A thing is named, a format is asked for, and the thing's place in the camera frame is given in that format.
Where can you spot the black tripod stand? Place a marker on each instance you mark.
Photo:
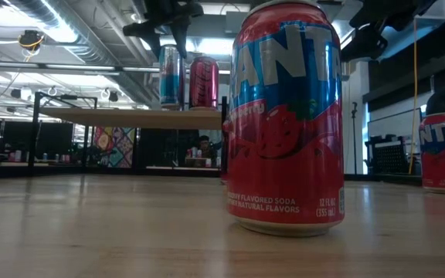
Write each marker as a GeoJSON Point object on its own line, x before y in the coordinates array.
{"type": "Point", "coordinates": [354, 139]}

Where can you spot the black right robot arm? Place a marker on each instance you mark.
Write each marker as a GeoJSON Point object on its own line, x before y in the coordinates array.
{"type": "Point", "coordinates": [392, 11]}

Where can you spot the colourful patterned panel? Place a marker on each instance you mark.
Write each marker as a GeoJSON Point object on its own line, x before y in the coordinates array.
{"type": "Point", "coordinates": [114, 148]}

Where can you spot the pink-red slim soda can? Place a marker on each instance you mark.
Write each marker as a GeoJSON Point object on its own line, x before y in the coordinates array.
{"type": "Point", "coordinates": [204, 83]}

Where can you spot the blue silver slim can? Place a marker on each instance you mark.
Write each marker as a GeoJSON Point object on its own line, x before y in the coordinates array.
{"type": "Point", "coordinates": [168, 83]}

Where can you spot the black monitor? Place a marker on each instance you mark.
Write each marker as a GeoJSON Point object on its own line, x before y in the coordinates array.
{"type": "Point", "coordinates": [52, 139]}

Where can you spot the red Fanta strawberry can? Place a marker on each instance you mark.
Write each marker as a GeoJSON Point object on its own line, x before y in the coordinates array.
{"type": "Point", "coordinates": [284, 154]}
{"type": "Point", "coordinates": [444, 162]}

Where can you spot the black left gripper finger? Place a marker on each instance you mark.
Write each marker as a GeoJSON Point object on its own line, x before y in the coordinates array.
{"type": "Point", "coordinates": [181, 32]}
{"type": "Point", "coordinates": [145, 29]}

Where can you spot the wooden shelf board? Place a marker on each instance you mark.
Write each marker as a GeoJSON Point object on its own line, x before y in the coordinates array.
{"type": "Point", "coordinates": [130, 119]}

